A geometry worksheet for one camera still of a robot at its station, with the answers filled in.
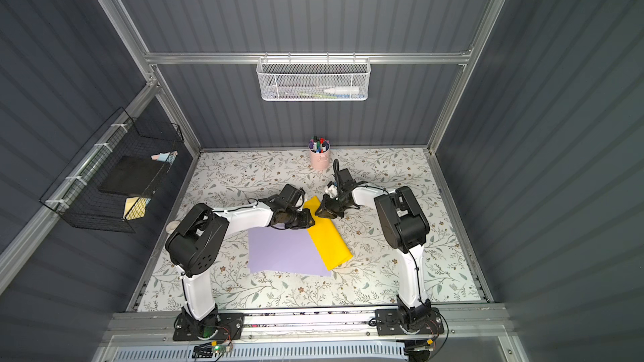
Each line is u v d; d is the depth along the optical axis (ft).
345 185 2.70
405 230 1.80
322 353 2.53
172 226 3.07
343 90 3.05
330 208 2.89
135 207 2.00
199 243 1.67
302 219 2.80
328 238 3.00
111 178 2.35
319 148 3.44
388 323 2.39
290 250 2.87
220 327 2.36
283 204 2.53
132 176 2.37
